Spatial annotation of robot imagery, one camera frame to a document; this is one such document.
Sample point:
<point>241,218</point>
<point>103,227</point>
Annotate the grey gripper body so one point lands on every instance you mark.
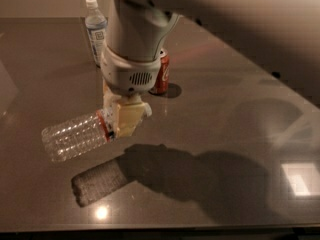
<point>128,74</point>

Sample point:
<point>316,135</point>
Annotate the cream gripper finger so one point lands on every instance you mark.
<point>108,111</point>
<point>129,112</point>

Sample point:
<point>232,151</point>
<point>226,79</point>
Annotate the clear plastic bottle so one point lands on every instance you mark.
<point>75,137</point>

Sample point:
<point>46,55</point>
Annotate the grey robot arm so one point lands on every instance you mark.
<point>280,36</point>

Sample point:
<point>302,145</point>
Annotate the upright labelled water bottle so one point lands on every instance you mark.
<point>96,25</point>

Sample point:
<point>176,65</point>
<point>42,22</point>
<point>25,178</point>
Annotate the red soda can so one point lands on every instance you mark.
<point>161,85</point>

